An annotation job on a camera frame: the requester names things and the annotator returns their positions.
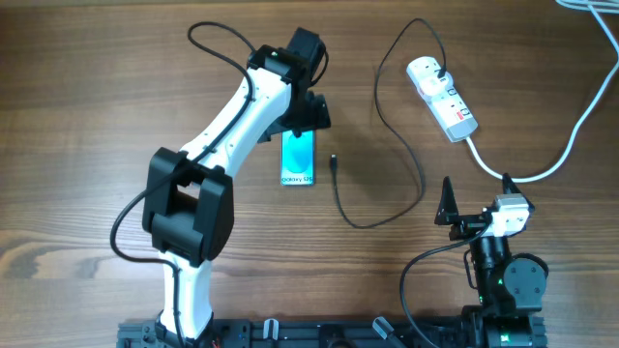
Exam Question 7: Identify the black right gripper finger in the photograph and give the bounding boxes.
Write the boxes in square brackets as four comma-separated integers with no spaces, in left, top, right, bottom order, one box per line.
[502,173,535,211]
[434,176,458,225]

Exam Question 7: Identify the blue screen Galaxy smartphone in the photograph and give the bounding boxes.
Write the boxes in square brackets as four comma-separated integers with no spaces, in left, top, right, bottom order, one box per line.
[280,130,315,186]

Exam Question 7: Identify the black charger cable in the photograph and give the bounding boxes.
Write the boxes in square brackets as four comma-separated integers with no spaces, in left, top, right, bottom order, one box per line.
[330,17,449,230]

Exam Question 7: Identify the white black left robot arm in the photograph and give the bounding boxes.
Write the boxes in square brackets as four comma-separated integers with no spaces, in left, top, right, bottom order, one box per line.
[142,28,331,347]

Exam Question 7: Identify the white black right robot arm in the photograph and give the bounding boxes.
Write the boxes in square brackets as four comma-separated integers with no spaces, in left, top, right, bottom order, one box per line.
[434,174,549,348]

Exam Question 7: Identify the white power strip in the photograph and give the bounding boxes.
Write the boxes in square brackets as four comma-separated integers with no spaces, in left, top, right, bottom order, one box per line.
[406,56,478,143]

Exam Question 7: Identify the white power strip cord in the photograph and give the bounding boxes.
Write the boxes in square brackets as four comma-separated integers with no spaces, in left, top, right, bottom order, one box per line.
[464,4,619,185]

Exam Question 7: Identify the white cables at corner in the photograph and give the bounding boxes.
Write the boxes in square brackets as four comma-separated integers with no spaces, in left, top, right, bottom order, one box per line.
[555,0,619,15]

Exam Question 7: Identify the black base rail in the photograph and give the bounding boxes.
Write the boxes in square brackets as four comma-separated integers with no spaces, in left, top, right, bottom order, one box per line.
[116,316,547,348]

